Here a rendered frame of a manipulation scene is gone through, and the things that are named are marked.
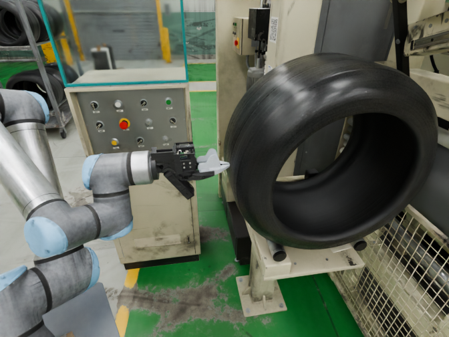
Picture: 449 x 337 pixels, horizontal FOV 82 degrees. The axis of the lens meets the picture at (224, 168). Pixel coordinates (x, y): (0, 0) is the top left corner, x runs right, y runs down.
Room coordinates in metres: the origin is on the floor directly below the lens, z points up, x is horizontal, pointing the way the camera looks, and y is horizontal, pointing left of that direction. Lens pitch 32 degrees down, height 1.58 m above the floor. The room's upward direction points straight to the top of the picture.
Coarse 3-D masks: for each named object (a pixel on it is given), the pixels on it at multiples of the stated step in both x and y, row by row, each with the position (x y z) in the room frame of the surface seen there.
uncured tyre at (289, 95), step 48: (288, 96) 0.58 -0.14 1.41; (336, 96) 0.55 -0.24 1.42; (384, 96) 0.56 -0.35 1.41; (240, 144) 0.59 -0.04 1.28; (288, 144) 0.53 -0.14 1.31; (384, 144) 0.81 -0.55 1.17; (432, 144) 0.59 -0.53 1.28; (240, 192) 0.55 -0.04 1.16; (288, 192) 0.82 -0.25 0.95; (336, 192) 0.81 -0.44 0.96; (384, 192) 0.70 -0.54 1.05; (288, 240) 0.54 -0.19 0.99; (336, 240) 0.56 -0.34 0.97
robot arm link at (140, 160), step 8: (136, 152) 0.60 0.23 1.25; (144, 152) 0.60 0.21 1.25; (136, 160) 0.57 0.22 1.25; (144, 160) 0.57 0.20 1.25; (136, 168) 0.55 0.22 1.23; (144, 168) 0.56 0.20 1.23; (136, 176) 0.55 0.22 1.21; (144, 176) 0.55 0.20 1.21; (136, 184) 0.56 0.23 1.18; (144, 184) 0.57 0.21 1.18
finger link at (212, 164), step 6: (210, 156) 0.60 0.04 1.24; (216, 156) 0.61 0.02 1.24; (204, 162) 0.60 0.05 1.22; (210, 162) 0.60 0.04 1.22; (216, 162) 0.61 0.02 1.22; (198, 168) 0.60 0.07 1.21; (204, 168) 0.60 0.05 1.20; (210, 168) 0.60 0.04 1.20; (216, 168) 0.60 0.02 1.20; (222, 168) 0.61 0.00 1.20; (216, 174) 0.60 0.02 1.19
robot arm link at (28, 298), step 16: (16, 272) 0.48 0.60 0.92; (32, 272) 0.51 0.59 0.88; (0, 288) 0.43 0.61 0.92; (16, 288) 0.45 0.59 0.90; (32, 288) 0.46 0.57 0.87; (48, 288) 0.48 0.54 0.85; (0, 304) 0.40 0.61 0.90; (16, 304) 0.41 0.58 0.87; (32, 304) 0.43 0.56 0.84; (48, 304) 0.45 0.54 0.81; (0, 320) 0.37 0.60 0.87; (16, 320) 0.38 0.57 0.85; (32, 320) 0.40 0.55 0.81; (0, 336) 0.35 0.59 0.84; (16, 336) 0.36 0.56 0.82
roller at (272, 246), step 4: (268, 240) 0.61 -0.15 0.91; (268, 244) 0.60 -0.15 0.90; (272, 244) 0.59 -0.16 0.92; (276, 244) 0.59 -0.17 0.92; (272, 248) 0.58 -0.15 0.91; (276, 248) 0.57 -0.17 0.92; (280, 248) 0.57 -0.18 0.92; (272, 252) 0.57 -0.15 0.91; (276, 252) 0.56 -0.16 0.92; (280, 252) 0.55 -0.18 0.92; (284, 252) 0.56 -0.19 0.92; (272, 256) 0.56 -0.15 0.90; (276, 256) 0.55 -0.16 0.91; (280, 256) 0.55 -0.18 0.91; (284, 256) 0.55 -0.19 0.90; (276, 260) 0.55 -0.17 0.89; (280, 260) 0.55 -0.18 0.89
